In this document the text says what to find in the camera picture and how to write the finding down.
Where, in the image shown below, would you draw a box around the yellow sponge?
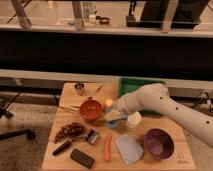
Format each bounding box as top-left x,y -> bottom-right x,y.
104,110 -> 121,121

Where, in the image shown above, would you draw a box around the wooden spoon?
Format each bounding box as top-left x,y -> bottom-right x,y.
87,84 -> 103,100

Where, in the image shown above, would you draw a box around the orange carrot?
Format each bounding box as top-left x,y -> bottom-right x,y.
104,135 -> 112,162

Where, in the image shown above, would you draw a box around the grey blue cloth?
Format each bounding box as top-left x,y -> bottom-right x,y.
115,134 -> 144,165

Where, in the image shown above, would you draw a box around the green plastic tray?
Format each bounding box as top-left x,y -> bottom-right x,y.
118,77 -> 165,117

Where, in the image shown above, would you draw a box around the peach coloured fruit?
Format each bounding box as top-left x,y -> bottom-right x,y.
104,99 -> 114,108

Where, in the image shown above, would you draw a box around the bunch of dark grapes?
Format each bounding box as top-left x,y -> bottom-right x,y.
54,122 -> 84,143

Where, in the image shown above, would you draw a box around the wooden chopsticks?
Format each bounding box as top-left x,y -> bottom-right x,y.
59,105 -> 79,113

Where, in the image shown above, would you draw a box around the white paper cup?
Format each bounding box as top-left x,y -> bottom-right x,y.
126,112 -> 142,128

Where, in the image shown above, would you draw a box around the blue small cup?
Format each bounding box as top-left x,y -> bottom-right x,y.
106,120 -> 126,129

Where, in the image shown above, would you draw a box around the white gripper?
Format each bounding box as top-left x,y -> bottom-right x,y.
110,100 -> 129,120

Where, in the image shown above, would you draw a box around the black rectangular block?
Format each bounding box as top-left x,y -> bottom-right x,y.
70,149 -> 95,169

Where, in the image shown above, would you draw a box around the purple bowl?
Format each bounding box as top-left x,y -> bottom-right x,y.
144,128 -> 174,160

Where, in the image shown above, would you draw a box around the small metal cup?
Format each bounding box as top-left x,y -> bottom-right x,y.
74,82 -> 85,96

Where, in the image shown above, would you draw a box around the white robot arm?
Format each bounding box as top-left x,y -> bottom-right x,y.
113,83 -> 213,148

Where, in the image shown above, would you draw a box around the orange red bowl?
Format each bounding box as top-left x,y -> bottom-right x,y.
79,100 -> 103,121

